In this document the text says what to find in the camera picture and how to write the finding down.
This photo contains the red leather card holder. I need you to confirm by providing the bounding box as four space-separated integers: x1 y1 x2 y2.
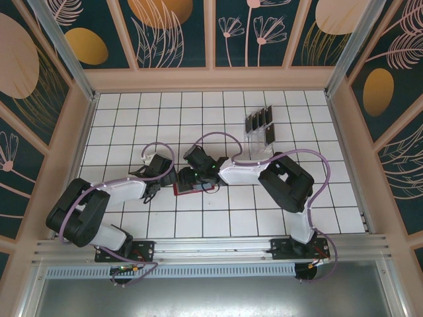
172 178 219 198

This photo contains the tray of black parts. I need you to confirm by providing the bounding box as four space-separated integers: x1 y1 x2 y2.
243 104 277 156

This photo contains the steel sheet panel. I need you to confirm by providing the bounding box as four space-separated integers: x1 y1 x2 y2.
19 260 407 317

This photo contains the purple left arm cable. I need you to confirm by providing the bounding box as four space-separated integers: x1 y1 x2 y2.
59 141 176 289

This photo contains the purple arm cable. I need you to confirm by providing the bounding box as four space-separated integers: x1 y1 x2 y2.
193 131 338 285
59 141 176 289

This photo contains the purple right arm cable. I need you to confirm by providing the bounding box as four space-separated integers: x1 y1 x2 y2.
193 131 338 285

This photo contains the aluminium mounting rail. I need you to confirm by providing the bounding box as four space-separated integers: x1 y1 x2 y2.
32 233 395 265

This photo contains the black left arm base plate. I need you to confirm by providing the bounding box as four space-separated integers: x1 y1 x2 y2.
95 240 155 264

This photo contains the grey slotted cable duct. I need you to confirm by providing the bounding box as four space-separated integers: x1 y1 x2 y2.
46 263 297 279

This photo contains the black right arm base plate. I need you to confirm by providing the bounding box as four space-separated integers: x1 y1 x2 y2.
270 237 330 262

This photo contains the aluminium frame post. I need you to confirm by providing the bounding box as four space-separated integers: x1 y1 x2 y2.
325 0 387 97
28 0 97 104

